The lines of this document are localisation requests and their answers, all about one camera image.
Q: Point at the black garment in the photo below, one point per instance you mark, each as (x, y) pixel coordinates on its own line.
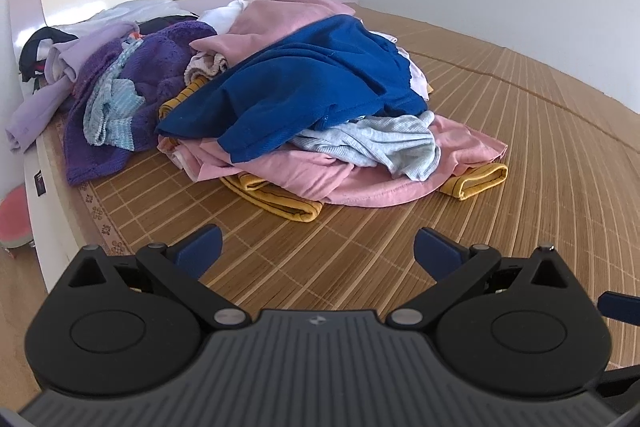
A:
(35, 44)

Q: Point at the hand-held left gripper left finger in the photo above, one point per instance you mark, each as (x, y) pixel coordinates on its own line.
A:
(200, 249)

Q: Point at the cream floral cloth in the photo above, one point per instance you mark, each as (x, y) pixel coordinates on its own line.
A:
(205, 64)

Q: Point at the lavender garment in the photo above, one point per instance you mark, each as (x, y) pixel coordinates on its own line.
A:
(35, 112)

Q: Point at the light blue ribbed garment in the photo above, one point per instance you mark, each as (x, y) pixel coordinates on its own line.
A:
(380, 142)

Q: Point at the blue pants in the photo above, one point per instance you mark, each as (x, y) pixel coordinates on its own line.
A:
(300, 82)

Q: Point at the yellow striped garment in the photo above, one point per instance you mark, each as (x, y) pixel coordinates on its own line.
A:
(280, 202)

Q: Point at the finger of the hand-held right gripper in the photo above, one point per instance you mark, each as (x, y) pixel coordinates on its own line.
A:
(622, 378)
(620, 305)

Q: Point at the pink round stool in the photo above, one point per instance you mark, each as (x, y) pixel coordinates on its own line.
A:
(12, 219)

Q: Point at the pink garment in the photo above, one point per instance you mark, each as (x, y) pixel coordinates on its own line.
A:
(320, 177)
(280, 19)

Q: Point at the light blue striped cloth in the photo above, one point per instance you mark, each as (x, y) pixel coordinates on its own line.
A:
(112, 107)

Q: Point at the purple knitted sweater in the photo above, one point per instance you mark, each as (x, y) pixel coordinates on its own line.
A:
(160, 62)

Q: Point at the white garment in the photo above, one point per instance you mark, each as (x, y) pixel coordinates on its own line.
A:
(135, 9)
(225, 14)
(419, 77)

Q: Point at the bamboo mat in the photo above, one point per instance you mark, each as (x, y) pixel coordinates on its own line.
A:
(500, 117)

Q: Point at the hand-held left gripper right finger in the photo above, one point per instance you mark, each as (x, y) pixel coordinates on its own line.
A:
(440, 252)

